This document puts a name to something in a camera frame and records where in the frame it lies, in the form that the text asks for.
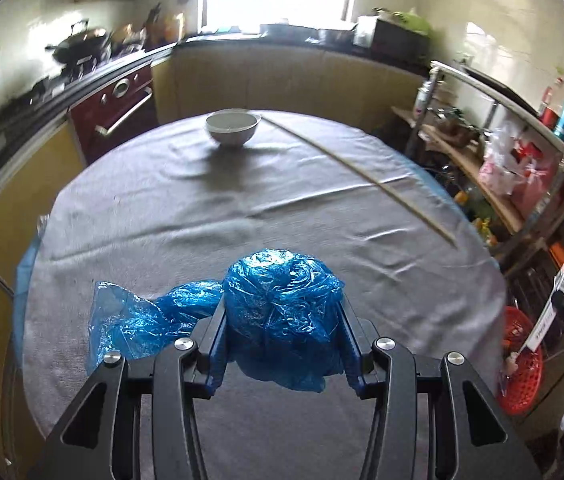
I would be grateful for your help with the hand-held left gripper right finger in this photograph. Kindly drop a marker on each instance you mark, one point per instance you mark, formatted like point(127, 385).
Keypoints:
point(349, 355)

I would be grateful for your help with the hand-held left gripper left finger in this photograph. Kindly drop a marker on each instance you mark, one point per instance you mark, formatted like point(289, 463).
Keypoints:
point(207, 345)

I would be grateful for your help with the white paper strip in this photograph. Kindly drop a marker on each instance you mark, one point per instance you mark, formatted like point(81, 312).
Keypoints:
point(544, 327)

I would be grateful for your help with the red plastic mesh basket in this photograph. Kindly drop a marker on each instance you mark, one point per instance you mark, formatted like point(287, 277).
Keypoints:
point(526, 380)

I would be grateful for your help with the blue plastic bag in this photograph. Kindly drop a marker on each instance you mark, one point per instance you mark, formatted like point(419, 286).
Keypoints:
point(282, 300)

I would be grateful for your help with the pink plastic bag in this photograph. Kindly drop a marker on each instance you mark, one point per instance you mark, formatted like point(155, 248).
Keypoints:
point(536, 180)

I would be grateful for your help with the wooden shelf board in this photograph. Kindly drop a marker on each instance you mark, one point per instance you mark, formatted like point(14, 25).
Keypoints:
point(486, 195)

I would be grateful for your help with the grey tablecloth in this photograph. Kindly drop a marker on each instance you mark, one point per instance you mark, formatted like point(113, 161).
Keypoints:
point(162, 210)

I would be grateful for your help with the long wooden stick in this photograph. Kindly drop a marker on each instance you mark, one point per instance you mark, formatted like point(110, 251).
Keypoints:
point(361, 175)

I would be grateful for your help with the light blue table cover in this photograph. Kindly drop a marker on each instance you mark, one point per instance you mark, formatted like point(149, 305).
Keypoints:
point(24, 270)

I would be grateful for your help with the red bottle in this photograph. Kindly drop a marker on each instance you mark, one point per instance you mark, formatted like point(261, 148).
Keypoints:
point(547, 110)

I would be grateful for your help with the metal storage rack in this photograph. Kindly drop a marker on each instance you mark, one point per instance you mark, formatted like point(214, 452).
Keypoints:
point(521, 112)

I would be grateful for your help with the white bowl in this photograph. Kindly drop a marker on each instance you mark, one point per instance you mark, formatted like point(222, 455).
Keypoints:
point(232, 132)

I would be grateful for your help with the dark red oven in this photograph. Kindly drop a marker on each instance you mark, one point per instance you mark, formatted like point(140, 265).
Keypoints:
point(112, 110)

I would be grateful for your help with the yellow kitchen cabinets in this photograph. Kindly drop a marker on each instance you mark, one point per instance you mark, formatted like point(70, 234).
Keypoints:
point(287, 85)

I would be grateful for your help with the black kitchen countertop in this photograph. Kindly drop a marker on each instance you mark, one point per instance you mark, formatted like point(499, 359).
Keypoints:
point(37, 105)

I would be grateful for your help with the black microwave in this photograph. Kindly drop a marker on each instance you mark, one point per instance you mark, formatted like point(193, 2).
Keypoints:
point(401, 42)

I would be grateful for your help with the group of condiment bottles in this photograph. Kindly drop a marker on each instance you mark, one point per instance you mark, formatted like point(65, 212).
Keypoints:
point(167, 27)

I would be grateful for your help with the green bag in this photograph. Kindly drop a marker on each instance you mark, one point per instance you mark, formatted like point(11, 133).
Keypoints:
point(414, 22)

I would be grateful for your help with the black wok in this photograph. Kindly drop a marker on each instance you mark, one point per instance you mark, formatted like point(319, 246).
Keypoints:
point(82, 42)

